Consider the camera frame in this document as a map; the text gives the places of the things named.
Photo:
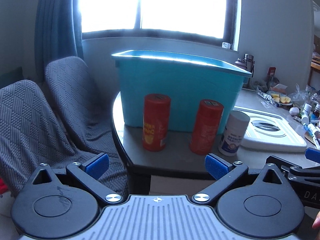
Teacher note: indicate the pink water bottle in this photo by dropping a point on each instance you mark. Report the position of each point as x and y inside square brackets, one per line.
[241, 63]

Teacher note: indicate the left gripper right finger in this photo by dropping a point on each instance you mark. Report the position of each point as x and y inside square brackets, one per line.
[226, 175]

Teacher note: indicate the grey covered chair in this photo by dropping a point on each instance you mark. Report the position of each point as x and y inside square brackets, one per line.
[80, 105]
[31, 134]

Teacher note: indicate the small white windowsill device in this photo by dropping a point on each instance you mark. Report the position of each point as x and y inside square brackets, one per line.
[226, 45]

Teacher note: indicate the steel thermos bottle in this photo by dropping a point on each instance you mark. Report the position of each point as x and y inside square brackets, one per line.
[249, 61]

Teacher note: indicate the clear plastic bag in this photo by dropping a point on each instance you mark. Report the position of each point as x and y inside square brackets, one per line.
[299, 97]

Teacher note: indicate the grey covered chair near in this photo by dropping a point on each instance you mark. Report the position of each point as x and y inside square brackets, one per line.
[31, 134]

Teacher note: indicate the dark blue curtain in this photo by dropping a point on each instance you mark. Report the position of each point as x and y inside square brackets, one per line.
[58, 32]

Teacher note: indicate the person's right hand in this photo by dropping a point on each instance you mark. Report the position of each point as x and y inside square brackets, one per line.
[316, 222]

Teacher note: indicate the plate of apple slices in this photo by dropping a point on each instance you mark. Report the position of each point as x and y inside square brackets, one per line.
[280, 98]

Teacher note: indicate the white pill bottle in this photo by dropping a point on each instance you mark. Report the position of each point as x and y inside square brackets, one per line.
[233, 133]

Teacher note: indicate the red vitamin canister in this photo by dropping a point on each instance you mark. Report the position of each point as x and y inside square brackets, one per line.
[155, 121]
[206, 126]

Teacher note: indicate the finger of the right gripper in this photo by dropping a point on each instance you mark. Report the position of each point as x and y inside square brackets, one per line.
[293, 170]
[313, 155]

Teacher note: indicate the grey covered chair far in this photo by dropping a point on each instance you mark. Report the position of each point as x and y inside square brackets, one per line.
[80, 105]

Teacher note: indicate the white bin lid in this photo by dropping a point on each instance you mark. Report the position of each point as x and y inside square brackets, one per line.
[270, 132]

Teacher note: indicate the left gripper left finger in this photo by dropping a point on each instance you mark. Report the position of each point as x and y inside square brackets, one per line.
[85, 176]

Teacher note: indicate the teal plastic storage bin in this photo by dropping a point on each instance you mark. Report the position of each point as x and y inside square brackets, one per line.
[186, 79]

